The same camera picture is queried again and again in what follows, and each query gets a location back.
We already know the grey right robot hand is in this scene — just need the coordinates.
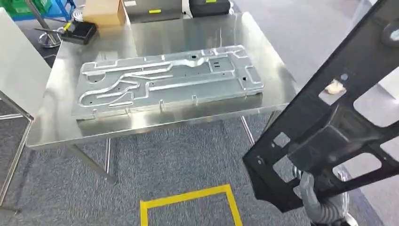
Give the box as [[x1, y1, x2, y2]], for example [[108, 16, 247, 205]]
[[381, 18, 399, 48]]

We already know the black plastic panel with cutouts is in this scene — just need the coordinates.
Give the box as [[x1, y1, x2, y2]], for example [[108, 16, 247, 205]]
[[242, 0, 399, 213]]

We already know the pale plastic clip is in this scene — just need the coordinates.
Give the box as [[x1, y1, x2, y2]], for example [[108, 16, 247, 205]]
[[325, 79, 347, 95]]

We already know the black case with yellow label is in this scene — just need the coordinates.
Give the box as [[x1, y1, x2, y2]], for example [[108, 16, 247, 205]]
[[188, 0, 232, 18]]

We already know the stamped metal plate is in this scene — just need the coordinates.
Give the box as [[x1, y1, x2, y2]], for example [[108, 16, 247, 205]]
[[72, 44, 265, 121]]

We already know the grey case with yellow label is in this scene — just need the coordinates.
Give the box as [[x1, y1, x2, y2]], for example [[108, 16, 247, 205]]
[[122, 0, 185, 24]]

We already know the cardboard box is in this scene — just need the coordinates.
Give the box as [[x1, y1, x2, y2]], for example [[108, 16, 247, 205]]
[[82, 0, 126, 27]]

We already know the small black box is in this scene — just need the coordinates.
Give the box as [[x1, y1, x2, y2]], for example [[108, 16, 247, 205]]
[[60, 21, 97, 46]]

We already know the chrome stool base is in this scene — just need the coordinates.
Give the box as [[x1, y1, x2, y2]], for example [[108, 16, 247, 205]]
[[24, 0, 64, 48]]

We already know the green crate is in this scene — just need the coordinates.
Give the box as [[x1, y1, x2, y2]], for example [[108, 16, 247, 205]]
[[0, 0, 53, 18]]

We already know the white table with steel legs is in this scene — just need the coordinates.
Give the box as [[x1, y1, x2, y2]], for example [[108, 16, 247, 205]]
[[0, 8, 52, 216]]

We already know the blue metal frame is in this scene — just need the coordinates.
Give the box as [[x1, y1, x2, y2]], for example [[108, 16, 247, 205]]
[[43, 0, 77, 22]]

